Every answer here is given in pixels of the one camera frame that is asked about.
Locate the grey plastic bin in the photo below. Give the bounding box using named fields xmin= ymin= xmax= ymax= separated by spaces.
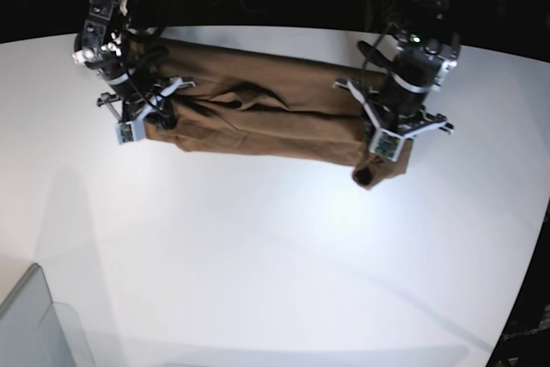
xmin=1 ymin=264 xmax=96 ymax=367

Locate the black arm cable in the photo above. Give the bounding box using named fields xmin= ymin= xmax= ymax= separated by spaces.
xmin=124 ymin=27 xmax=173 ymax=101
xmin=356 ymin=25 xmax=400 ymax=80

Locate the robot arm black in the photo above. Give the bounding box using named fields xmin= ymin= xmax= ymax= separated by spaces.
xmin=72 ymin=0 xmax=195 ymax=144
xmin=335 ymin=0 xmax=461 ymax=162

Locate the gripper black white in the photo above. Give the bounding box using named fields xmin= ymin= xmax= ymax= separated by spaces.
xmin=333 ymin=79 xmax=455 ymax=162
xmin=96 ymin=76 xmax=196 ymax=133

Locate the brown t-shirt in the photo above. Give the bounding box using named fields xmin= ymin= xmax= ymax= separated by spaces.
xmin=131 ymin=40 xmax=413 ymax=189

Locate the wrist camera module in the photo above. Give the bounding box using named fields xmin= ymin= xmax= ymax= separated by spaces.
xmin=369 ymin=129 xmax=406 ymax=162
xmin=115 ymin=119 xmax=146 ymax=144

